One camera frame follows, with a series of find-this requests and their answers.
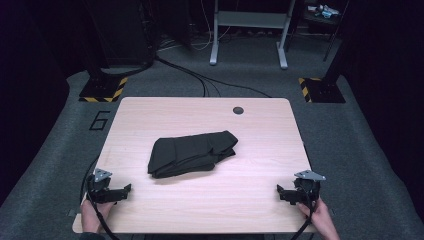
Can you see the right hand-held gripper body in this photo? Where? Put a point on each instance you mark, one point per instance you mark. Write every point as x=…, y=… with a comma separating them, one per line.
x=306, y=188

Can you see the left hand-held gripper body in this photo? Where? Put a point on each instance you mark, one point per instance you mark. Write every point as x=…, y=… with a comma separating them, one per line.
x=100, y=186

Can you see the black pleated skirt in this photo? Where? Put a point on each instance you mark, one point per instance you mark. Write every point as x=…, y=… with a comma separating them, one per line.
x=190, y=153

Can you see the person's right hand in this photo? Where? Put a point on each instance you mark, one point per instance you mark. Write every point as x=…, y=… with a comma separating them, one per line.
x=318, y=215

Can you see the person's left hand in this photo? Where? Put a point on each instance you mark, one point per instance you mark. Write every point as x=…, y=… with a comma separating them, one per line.
x=93, y=215

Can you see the grey tape strip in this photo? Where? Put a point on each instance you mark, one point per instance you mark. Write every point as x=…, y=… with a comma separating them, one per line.
x=73, y=212

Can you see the black tape floor marking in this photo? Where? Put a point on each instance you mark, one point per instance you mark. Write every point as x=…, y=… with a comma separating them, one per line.
x=99, y=120

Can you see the black stand base, yellow stripes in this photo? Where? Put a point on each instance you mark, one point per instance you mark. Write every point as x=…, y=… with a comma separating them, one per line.
x=321, y=90
x=103, y=90

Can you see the black cabinet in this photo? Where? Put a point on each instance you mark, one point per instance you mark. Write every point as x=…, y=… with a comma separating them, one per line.
x=123, y=30

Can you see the dark shelf with small items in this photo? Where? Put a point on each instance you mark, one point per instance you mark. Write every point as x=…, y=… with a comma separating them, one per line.
x=321, y=11

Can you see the grey metal desk frame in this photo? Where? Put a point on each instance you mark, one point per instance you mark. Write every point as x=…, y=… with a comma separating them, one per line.
x=248, y=20

